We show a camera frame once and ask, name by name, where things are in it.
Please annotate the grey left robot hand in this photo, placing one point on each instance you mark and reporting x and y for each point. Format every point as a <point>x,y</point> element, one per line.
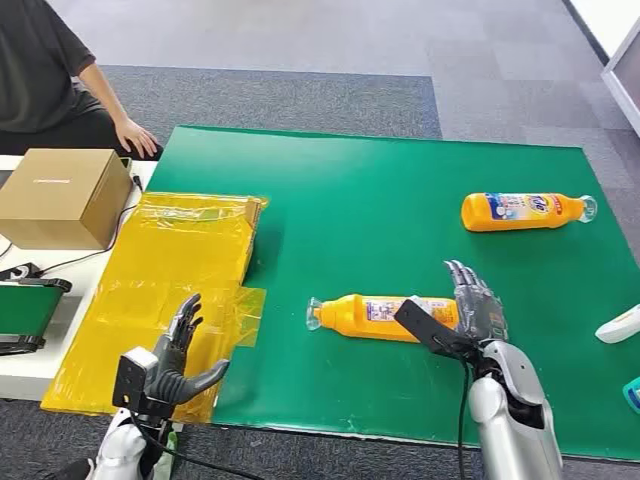
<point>170,371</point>

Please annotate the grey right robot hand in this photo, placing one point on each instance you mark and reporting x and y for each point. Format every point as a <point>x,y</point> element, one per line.
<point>478,311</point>

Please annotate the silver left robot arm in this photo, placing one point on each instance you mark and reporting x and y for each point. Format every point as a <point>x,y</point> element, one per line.
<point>119,450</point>

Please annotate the person's forearm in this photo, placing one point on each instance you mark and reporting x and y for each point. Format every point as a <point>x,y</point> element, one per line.
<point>103,89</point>

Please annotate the orange bottle with blue label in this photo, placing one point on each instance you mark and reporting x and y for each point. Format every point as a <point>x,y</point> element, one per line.
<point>520,212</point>

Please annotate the orange bottle with barcode label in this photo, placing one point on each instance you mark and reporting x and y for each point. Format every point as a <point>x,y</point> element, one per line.
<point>350,316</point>

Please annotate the yellow plastic film wrapped box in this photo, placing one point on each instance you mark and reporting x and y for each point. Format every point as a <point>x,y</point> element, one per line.
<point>164,278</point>

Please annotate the white side table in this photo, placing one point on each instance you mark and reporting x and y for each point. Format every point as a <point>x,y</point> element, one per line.
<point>75,278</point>

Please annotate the green table mat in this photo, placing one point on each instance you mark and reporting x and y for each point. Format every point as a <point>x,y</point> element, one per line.
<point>380,225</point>

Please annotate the white plastic handheld device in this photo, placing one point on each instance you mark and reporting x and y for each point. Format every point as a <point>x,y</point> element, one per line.
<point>620,326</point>

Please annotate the small green conveyor belt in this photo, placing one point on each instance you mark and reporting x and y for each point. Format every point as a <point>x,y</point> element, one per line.
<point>27,310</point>

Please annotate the teal plastic object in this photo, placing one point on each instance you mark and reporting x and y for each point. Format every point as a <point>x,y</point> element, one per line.
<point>634,396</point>

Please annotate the black device with white mark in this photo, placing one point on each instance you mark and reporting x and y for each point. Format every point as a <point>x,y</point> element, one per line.
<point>19,271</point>

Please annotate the brown cardboard box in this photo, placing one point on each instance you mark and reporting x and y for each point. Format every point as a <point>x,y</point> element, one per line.
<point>60,199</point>

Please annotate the person's hand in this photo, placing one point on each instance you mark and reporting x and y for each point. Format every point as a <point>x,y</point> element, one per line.
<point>136,138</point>

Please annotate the white framed board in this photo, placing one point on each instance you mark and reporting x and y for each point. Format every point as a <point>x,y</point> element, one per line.
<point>623,73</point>

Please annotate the person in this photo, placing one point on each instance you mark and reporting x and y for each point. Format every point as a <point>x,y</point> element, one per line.
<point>35,66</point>

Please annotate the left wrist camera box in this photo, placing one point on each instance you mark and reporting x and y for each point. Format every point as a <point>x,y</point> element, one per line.
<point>132,381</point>

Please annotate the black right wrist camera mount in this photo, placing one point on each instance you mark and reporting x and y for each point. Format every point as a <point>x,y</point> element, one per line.
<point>427,328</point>

